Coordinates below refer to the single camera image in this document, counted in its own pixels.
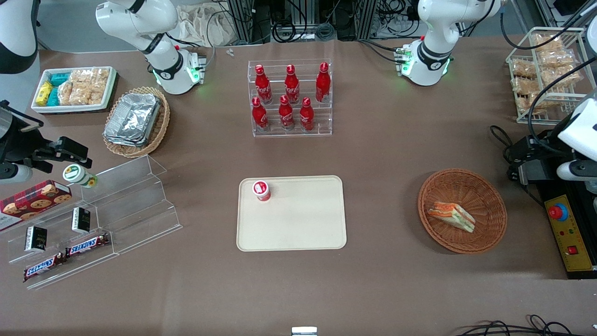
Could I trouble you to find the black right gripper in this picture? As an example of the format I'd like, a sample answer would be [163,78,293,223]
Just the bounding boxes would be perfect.
[0,100,93,170]

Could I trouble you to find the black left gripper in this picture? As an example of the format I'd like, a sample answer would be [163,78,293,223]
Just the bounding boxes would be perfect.
[506,134,568,185]

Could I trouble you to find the plastic-wrapped triangle sandwich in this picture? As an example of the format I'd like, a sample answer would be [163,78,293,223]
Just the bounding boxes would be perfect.
[428,201,476,233]

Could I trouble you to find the round brown wicker basket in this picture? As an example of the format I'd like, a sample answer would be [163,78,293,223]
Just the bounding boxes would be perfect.
[418,168,507,254]

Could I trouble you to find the white rectangular snack tray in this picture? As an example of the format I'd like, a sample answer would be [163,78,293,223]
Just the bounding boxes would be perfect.
[31,66,117,114]

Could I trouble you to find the oval light wicker basket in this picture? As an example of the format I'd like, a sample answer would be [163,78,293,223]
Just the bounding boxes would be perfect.
[103,87,170,158]

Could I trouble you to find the beige plastic tray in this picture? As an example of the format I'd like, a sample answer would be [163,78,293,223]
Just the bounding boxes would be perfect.
[236,175,347,252]

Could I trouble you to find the green-lidded white cup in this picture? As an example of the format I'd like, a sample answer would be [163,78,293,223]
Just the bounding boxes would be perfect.
[63,164,98,189]

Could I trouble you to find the red plaid cookie box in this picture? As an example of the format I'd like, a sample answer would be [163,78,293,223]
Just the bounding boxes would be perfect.
[0,180,73,232]

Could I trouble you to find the small black box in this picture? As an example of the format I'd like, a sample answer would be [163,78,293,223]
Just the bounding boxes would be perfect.
[71,208,91,234]
[25,226,48,253]

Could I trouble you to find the clear acrylic step shelf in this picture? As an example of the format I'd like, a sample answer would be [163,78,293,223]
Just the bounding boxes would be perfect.
[82,155,183,255]
[0,198,118,291]

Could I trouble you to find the yellow snack pack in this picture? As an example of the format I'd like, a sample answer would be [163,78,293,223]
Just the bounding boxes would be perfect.
[36,82,53,106]

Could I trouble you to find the stack of foil trays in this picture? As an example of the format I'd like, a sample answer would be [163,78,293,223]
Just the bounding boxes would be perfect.
[104,93,161,147]

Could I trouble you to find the bagged cracker pack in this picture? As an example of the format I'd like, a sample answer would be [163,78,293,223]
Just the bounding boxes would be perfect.
[511,60,537,79]
[539,49,577,71]
[512,77,538,95]
[534,34,563,53]

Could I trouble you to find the Snickers chocolate bar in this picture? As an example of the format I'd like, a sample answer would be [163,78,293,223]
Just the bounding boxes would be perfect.
[65,233,111,258]
[23,252,66,282]

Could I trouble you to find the yellow black emergency-stop box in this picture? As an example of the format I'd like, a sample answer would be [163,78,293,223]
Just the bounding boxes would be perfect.
[535,180,597,280]

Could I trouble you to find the beige cloth bag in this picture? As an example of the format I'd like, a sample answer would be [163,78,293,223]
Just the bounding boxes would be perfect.
[175,2,239,47]

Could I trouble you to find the clear acrylic bottle rack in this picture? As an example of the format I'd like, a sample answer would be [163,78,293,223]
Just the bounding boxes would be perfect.
[248,59,333,138]

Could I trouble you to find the red cola bottle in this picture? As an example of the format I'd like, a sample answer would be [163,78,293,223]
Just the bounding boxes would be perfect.
[299,97,314,132]
[285,65,300,104]
[252,97,270,132]
[278,96,295,131]
[255,65,272,104]
[315,63,331,103]

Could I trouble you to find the red yogurt cup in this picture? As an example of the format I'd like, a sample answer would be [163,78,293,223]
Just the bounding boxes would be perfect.
[252,180,271,202]

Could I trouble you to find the looped black cable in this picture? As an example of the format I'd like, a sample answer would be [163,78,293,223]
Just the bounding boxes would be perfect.
[490,125,514,162]

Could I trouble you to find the white wire basket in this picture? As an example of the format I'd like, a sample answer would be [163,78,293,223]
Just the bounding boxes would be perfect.
[506,27,597,125]

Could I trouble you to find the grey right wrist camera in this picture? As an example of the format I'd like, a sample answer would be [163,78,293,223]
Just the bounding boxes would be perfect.
[0,163,33,184]

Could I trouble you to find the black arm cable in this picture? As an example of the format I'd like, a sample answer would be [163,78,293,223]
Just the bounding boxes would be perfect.
[500,9,597,157]

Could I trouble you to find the black base cables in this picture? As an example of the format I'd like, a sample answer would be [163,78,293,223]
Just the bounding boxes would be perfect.
[358,39,407,64]

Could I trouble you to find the coiled black cable bundle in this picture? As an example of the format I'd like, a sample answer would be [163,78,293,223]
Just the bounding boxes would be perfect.
[271,19,336,41]

